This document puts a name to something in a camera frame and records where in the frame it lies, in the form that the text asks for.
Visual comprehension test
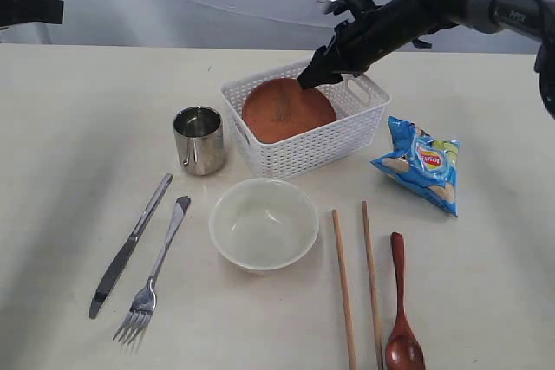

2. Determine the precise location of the wooden chopstick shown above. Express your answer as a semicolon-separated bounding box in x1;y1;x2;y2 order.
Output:
331;209;357;370
361;200;384;370

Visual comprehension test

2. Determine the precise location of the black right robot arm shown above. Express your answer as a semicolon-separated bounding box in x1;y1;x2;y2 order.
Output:
297;0;554;114

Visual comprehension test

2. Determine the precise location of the speckled beige ceramic bowl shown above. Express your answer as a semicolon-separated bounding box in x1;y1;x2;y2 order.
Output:
208;178;320;274

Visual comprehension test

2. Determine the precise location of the stainless steel fork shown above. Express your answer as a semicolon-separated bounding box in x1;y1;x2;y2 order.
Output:
113;196;191;344

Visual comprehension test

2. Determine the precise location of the white perforated plastic basket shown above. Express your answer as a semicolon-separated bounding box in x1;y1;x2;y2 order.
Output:
221;59;391;179

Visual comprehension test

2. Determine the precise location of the stainless steel cup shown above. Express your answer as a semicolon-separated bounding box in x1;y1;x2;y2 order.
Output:
173;106;225;176

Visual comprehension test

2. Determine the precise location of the brown wooden handled spoon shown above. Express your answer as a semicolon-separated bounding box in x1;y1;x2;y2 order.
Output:
385;232;426;370

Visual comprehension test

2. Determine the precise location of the blue potato chips bag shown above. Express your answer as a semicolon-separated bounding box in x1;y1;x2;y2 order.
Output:
371;116;460;217

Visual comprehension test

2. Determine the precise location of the terracotta brown plate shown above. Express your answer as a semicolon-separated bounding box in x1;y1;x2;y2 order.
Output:
242;78;337;144

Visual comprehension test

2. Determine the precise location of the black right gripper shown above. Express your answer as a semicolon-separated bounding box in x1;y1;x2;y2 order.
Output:
297;21;382;89

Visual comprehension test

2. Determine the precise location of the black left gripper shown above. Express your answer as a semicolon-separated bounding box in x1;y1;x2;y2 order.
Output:
0;0;64;29

